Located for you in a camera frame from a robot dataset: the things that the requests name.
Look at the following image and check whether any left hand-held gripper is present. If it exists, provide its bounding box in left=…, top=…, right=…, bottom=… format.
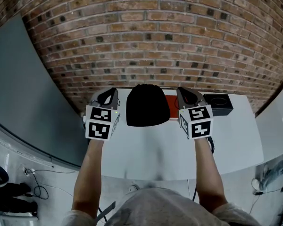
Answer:
left=83, top=88, right=121, bottom=142

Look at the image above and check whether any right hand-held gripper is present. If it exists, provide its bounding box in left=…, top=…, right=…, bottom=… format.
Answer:
left=176, top=88, right=214, bottom=141

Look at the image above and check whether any black drawstring bag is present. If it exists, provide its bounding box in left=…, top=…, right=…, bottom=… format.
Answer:
left=115, top=83, right=180, bottom=128

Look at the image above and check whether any person's left forearm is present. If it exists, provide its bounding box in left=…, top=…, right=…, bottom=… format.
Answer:
left=71, top=137, right=106, bottom=219

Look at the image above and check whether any person's right forearm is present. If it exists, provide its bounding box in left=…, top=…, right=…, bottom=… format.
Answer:
left=192, top=137, right=230, bottom=214

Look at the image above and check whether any red book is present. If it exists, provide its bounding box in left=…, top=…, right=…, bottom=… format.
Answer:
left=164, top=95, right=180, bottom=122

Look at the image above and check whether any black square box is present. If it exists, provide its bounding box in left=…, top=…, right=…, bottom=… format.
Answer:
left=202, top=93, right=234, bottom=117

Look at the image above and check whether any white arched cabinet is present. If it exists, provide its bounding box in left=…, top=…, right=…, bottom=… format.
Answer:
left=254, top=72, right=283, bottom=167

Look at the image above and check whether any person's grey t-shirt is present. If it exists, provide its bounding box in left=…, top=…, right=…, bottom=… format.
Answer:
left=60, top=186, right=260, bottom=226

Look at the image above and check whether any dark green plant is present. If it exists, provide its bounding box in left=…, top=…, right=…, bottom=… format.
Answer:
left=250, top=157, right=283, bottom=198

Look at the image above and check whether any black floor equipment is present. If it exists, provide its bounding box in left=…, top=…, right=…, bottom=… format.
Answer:
left=5, top=182, right=39, bottom=218

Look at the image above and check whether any white metal shelf rack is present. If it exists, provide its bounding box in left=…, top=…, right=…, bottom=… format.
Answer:
left=0, top=208, right=39, bottom=226

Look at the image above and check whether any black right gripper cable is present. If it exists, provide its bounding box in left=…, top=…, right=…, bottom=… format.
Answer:
left=191, top=136, right=216, bottom=202

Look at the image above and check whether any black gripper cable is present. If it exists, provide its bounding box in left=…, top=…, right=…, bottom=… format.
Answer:
left=97, top=205, right=107, bottom=224
left=191, top=136, right=216, bottom=202

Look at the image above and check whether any grey webbing strap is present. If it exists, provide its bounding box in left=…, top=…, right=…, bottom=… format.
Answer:
left=95, top=201, right=117, bottom=224

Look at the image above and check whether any black floor cable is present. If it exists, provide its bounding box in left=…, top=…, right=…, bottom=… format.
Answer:
left=23, top=168, right=80, bottom=201

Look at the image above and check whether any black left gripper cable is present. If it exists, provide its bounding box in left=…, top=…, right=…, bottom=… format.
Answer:
left=97, top=205, right=107, bottom=224

